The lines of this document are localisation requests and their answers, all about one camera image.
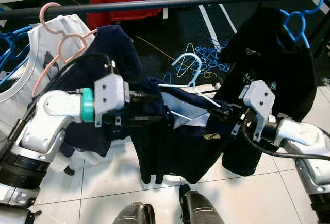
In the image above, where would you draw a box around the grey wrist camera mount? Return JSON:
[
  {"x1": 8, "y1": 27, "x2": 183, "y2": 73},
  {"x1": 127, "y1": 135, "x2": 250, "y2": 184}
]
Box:
[
  {"x1": 93, "y1": 74, "x2": 127, "y2": 128},
  {"x1": 232, "y1": 80, "x2": 276, "y2": 142}
]

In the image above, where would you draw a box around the grey robot leg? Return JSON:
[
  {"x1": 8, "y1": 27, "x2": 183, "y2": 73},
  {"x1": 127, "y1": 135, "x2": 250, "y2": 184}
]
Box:
[
  {"x1": 112, "y1": 202, "x2": 155, "y2": 224},
  {"x1": 179, "y1": 185, "x2": 225, "y2": 224}
]

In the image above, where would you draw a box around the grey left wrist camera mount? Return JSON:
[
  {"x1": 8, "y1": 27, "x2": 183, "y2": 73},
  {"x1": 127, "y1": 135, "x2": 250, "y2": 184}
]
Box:
[{"x1": 93, "y1": 74, "x2": 127, "y2": 128}]

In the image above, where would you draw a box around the pink plastic hanger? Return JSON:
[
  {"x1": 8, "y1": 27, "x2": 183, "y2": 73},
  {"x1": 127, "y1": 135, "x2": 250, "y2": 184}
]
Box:
[{"x1": 31, "y1": 3, "x2": 98, "y2": 98}]

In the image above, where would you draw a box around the light blue plastic hanger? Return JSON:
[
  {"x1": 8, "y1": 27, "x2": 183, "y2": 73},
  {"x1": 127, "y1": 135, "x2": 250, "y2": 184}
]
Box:
[{"x1": 157, "y1": 53, "x2": 222, "y2": 119}]

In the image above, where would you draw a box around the black metal clothes rack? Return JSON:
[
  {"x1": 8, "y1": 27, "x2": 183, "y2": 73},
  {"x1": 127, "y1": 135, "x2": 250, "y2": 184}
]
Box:
[{"x1": 0, "y1": 0, "x2": 330, "y2": 96}]

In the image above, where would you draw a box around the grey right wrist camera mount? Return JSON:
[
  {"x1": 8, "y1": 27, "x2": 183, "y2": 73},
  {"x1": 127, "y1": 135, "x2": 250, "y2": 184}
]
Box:
[{"x1": 232, "y1": 80, "x2": 276, "y2": 142}]

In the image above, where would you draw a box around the black t-shirt white print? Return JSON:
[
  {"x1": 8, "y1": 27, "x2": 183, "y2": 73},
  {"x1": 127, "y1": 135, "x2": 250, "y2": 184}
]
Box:
[{"x1": 214, "y1": 7, "x2": 316, "y2": 176}]

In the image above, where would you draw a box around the grey robot right leg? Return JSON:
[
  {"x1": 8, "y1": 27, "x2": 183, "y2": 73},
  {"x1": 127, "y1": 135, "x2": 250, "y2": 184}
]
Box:
[{"x1": 179, "y1": 185, "x2": 225, "y2": 224}]

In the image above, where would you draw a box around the grey robot left leg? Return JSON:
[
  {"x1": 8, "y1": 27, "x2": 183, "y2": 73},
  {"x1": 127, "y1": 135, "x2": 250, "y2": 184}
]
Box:
[{"x1": 112, "y1": 202, "x2": 155, "y2": 224}]

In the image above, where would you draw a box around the navy t-shirt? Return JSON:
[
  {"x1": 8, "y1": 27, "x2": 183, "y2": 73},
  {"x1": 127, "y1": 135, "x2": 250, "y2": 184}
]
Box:
[{"x1": 44, "y1": 25, "x2": 142, "y2": 158}]

